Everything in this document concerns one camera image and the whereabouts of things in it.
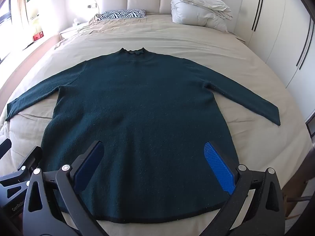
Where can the white wardrobe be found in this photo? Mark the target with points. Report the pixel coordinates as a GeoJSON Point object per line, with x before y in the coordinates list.
{"type": "Point", "coordinates": [275, 29]}

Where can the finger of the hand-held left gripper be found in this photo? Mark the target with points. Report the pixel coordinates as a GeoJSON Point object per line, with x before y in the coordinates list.
{"type": "Point", "coordinates": [5, 148]}
{"type": "Point", "coordinates": [30, 158]}

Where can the sheer curtain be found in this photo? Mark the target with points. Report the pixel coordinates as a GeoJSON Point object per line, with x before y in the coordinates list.
{"type": "Point", "coordinates": [18, 9]}

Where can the wall socket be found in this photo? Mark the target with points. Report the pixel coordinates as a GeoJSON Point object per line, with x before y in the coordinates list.
{"type": "Point", "coordinates": [92, 5]}

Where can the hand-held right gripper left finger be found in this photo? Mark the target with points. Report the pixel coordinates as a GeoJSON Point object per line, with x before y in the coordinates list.
{"type": "Point", "coordinates": [91, 161]}

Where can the dark teal blanket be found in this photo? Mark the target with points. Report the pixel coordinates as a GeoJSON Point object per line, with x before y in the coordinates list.
{"type": "Point", "coordinates": [147, 115]}

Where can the small white nightstand item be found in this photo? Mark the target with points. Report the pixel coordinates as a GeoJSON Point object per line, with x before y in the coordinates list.
{"type": "Point", "coordinates": [76, 22]}

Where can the zebra print pillow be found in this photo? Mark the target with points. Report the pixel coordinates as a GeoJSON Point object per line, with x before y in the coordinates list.
{"type": "Point", "coordinates": [123, 14]}

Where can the folded white duvet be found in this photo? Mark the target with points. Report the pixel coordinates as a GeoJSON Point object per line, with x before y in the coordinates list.
{"type": "Point", "coordinates": [196, 9]}

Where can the white nightstand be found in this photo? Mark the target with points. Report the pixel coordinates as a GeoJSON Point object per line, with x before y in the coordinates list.
{"type": "Point", "coordinates": [71, 30]}

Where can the red box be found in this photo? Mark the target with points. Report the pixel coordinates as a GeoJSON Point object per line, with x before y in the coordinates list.
{"type": "Point", "coordinates": [38, 36]}

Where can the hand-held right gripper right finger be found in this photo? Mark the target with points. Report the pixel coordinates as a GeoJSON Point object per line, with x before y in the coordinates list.
{"type": "Point", "coordinates": [219, 167]}

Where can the beige bed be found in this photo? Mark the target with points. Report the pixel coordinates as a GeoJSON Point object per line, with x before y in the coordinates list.
{"type": "Point", "coordinates": [196, 44]}

